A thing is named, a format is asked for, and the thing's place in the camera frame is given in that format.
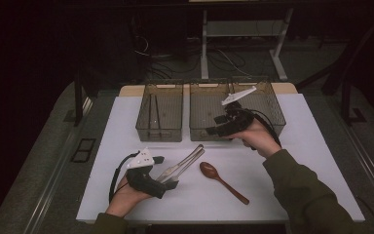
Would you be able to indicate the person's left hand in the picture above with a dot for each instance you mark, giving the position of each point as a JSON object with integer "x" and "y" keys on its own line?
{"x": 126, "y": 200}

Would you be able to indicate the brown wooden spoon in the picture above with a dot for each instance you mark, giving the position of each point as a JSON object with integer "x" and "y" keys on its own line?
{"x": 209, "y": 170}

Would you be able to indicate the white table mat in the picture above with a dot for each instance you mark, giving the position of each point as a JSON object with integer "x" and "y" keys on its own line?
{"x": 191, "y": 209}

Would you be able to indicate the black metal stand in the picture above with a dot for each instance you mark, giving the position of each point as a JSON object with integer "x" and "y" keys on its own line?
{"x": 345, "y": 104}

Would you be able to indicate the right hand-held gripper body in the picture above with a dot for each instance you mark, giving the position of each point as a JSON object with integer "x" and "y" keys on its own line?
{"x": 237, "y": 122}

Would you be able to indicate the grey metal rail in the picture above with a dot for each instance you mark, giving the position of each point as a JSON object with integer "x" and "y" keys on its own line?
{"x": 49, "y": 195}
{"x": 370, "y": 162}

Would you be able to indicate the white metal stand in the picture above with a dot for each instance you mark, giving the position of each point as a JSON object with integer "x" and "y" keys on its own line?
{"x": 204, "y": 48}

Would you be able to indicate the transparent brown plastic bin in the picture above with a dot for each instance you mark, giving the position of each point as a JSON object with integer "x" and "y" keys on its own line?
{"x": 204, "y": 107}
{"x": 272, "y": 107}
{"x": 168, "y": 112}

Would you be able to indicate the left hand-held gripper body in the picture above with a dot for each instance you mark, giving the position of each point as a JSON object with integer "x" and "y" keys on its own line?
{"x": 142, "y": 182}

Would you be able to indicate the person's right hand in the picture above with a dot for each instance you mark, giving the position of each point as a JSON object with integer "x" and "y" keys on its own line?
{"x": 259, "y": 136}

